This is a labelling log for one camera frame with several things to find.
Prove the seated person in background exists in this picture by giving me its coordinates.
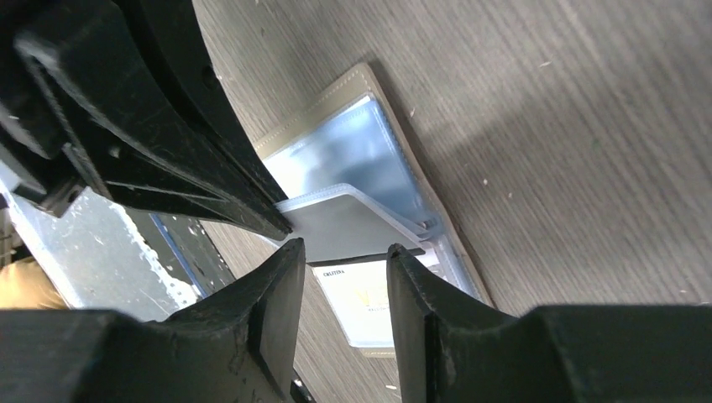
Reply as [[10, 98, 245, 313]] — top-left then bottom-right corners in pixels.
[[1, 257, 68, 310]]

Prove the beige card holder wallet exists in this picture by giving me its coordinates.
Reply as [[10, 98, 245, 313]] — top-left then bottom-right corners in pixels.
[[254, 63, 491, 303]]

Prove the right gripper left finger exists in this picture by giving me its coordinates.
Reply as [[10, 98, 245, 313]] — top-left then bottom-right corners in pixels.
[[1, 238, 306, 402]]

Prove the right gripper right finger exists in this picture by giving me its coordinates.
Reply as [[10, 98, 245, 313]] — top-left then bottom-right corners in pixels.
[[387, 244, 711, 402]]

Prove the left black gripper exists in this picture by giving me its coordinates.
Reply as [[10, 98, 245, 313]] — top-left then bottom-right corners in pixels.
[[1, 1, 291, 240]]

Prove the aluminium rail frame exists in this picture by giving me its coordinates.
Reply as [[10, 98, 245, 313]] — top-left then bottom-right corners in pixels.
[[1, 165, 206, 321]]

